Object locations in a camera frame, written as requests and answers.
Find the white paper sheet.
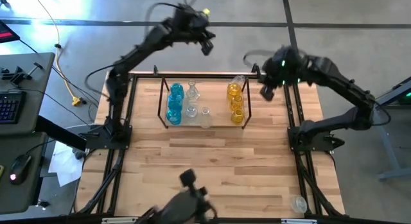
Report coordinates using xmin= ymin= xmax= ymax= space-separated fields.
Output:
xmin=48 ymin=141 xmax=85 ymax=187

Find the teal hobnail glass vase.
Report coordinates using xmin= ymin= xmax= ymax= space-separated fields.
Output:
xmin=167 ymin=94 xmax=183 ymax=111

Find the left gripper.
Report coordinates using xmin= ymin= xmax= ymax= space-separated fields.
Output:
xmin=174 ymin=4 xmax=216 ymax=45

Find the blue-grey metal table frame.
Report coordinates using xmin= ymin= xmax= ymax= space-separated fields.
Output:
xmin=353 ymin=76 xmax=411 ymax=180

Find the black keyboard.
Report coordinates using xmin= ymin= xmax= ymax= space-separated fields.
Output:
xmin=0 ymin=90 xmax=28 ymax=125

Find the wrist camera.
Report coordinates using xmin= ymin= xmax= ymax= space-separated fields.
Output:
xmin=259 ymin=85 xmax=276 ymax=102
xmin=200 ymin=40 xmax=215 ymax=56

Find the yellow power cable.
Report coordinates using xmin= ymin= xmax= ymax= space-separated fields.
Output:
xmin=31 ymin=0 xmax=87 ymax=107

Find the black mechanical device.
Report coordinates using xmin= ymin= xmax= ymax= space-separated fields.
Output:
xmin=134 ymin=168 xmax=219 ymax=224

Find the black support beam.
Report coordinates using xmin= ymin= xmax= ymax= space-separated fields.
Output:
xmin=34 ymin=116 xmax=88 ymax=151

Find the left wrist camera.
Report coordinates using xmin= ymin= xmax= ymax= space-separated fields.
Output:
xmin=200 ymin=40 xmax=215 ymax=56

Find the wooden shelf black metal frame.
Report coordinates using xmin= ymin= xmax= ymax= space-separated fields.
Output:
xmin=157 ymin=75 xmax=252 ymax=130

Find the yellow ribbed wide-mouth vase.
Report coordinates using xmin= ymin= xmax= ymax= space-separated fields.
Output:
xmin=231 ymin=108 xmax=245 ymax=125

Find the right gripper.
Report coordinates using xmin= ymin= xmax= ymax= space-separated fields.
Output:
xmin=256 ymin=46 xmax=304 ymax=89

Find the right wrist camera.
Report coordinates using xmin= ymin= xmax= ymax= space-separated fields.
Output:
xmin=259 ymin=85 xmax=276 ymax=102

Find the black computer mouse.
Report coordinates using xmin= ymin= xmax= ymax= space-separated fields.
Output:
xmin=8 ymin=153 xmax=33 ymax=185

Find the black aluminium table frame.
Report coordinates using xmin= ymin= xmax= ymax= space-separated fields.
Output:
xmin=69 ymin=71 xmax=347 ymax=224

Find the black clamp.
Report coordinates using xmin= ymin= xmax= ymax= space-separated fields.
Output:
xmin=0 ymin=62 xmax=45 ymax=85

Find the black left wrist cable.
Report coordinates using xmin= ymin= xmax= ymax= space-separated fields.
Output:
xmin=144 ymin=0 xmax=200 ymax=26

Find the yellow square hobnail vase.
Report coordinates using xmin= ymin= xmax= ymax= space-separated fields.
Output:
xmin=226 ymin=82 xmax=242 ymax=101

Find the dark grey desk surface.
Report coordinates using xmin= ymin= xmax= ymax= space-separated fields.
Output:
xmin=0 ymin=131 xmax=49 ymax=215

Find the clear glass bottle vase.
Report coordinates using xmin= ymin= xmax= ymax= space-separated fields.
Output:
xmin=187 ymin=90 xmax=200 ymax=105

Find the teal round glass vase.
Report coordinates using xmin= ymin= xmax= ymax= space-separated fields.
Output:
xmin=170 ymin=82 xmax=186 ymax=97

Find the yellow glass vase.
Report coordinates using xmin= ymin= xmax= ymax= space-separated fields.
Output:
xmin=231 ymin=94 xmax=245 ymax=111

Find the teal embossed glass vase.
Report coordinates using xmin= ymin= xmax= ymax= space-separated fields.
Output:
xmin=166 ymin=108 xmax=183 ymax=126

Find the clear ribbed glass vase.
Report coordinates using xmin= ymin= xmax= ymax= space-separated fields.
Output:
xmin=185 ymin=105 xmax=199 ymax=119

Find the black screen device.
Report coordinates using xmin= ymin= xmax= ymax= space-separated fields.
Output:
xmin=0 ymin=20 xmax=21 ymax=44

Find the white metal bracket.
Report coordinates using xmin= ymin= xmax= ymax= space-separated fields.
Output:
xmin=101 ymin=217 xmax=139 ymax=224
xmin=281 ymin=218 xmax=318 ymax=224

